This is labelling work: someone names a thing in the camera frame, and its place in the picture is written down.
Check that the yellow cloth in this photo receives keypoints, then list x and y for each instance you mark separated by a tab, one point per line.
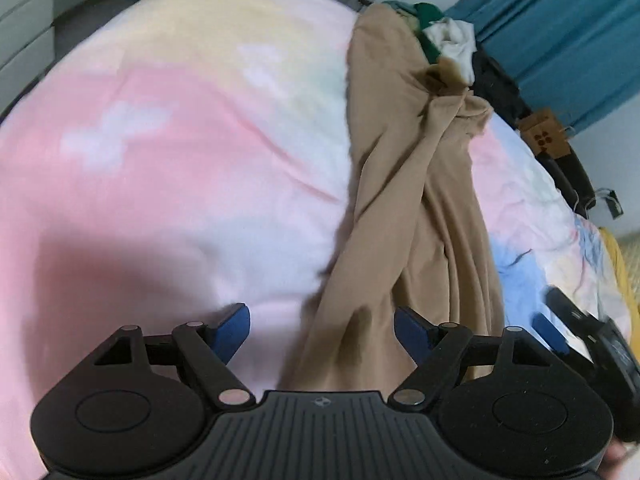
622	260

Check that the person's right hand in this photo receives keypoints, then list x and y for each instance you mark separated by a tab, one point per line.
617	457

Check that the tan hooded garment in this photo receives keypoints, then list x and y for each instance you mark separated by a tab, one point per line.
415	185

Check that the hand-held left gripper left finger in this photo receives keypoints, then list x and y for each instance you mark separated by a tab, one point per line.
232	332

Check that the green garment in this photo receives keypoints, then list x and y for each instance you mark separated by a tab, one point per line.
425	12

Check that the white garment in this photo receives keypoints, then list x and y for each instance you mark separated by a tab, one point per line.
457	45

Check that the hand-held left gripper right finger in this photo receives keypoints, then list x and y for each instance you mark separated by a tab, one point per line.
412	332

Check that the black sofa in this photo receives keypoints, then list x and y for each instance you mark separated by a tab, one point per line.
570	170

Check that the pastel tie-dye blanket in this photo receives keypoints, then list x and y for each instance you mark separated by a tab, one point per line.
175	160

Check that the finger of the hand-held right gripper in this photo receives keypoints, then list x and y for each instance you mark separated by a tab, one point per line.
550	334
567	307

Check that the brown paper bag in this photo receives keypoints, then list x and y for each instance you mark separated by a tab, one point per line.
542	135

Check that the wall socket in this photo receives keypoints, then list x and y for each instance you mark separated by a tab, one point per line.
614	205

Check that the blue curtain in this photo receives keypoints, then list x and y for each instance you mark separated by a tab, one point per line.
560	25

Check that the white dressing table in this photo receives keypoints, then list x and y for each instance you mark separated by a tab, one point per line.
25	10

